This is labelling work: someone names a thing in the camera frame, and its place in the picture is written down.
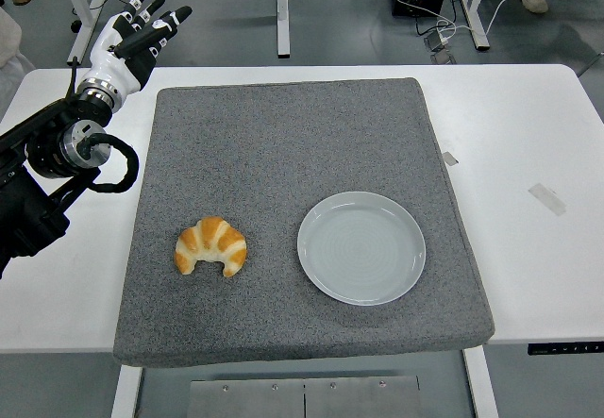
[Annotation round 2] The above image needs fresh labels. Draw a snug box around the white cable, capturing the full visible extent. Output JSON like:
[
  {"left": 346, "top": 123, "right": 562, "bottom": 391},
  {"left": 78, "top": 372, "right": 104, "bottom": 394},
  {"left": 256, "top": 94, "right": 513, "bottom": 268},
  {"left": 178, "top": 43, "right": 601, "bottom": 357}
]
[{"left": 394, "top": 0, "right": 528, "bottom": 42}]

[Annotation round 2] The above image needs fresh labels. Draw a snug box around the white background desk leg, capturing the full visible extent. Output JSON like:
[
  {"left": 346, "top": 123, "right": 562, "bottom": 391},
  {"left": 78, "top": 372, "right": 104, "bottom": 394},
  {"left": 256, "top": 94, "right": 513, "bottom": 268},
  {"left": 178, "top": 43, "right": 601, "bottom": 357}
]
[
  {"left": 455, "top": 0, "right": 495, "bottom": 52},
  {"left": 276, "top": 0, "right": 291, "bottom": 59},
  {"left": 55, "top": 0, "right": 109, "bottom": 67}
]

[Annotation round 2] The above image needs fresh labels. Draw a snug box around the grey fabric mat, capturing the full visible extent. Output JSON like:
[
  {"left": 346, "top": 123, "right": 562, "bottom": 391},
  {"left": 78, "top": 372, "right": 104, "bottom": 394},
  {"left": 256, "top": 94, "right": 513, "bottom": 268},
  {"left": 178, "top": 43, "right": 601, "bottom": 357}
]
[{"left": 112, "top": 76, "right": 495, "bottom": 369}]

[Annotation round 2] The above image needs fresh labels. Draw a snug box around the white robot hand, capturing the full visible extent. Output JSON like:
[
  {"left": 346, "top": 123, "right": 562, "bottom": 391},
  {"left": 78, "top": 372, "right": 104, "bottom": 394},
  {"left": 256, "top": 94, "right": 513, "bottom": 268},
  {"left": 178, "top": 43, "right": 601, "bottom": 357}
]
[{"left": 76, "top": 0, "right": 193, "bottom": 96}]

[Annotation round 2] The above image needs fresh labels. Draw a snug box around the black desk control panel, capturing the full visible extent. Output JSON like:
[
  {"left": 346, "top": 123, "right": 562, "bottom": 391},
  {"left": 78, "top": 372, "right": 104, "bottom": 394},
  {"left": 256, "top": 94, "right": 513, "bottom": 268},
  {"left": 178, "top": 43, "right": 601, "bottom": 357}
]
[{"left": 527, "top": 341, "right": 604, "bottom": 357}]

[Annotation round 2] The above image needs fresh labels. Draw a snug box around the large clear tape piece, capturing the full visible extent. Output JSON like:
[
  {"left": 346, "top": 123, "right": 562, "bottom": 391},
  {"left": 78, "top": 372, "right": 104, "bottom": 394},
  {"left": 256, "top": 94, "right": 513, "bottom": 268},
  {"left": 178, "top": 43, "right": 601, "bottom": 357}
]
[{"left": 527, "top": 182, "right": 567, "bottom": 217}]

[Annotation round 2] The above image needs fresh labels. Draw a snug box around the person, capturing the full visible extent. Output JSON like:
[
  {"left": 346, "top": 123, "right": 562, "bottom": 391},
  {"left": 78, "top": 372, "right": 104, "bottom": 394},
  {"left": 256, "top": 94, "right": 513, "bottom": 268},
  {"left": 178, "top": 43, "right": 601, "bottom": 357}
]
[{"left": 0, "top": 7, "right": 37, "bottom": 120}]

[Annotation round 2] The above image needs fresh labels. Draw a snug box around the grey round plate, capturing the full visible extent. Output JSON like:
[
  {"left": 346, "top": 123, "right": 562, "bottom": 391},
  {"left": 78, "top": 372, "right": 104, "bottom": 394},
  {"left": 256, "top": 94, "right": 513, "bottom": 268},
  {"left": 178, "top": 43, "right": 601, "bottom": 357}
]
[{"left": 296, "top": 191, "right": 428, "bottom": 308}]

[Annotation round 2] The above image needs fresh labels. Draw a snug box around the white table leg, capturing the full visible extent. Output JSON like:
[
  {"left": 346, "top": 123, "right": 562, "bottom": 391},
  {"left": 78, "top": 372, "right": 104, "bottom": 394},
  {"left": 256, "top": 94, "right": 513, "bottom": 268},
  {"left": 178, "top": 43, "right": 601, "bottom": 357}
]
[
  {"left": 461, "top": 345, "right": 500, "bottom": 418},
  {"left": 110, "top": 364, "right": 143, "bottom": 418}
]

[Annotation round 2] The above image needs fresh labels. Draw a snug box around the golden croissant bread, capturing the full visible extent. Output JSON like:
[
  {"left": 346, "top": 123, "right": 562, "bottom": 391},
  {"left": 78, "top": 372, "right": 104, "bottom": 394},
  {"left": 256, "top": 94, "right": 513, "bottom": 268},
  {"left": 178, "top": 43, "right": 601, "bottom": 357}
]
[{"left": 173, "top": 215, "right": 249, "bottom": 278}]

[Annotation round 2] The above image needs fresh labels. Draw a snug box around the grey metal plate with screws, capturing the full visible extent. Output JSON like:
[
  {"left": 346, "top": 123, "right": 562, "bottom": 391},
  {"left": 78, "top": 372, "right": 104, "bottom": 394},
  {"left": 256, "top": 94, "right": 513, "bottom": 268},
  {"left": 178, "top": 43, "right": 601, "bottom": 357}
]
[{"left": 189, "top": 375, "right": 422, "bottom": 418}]

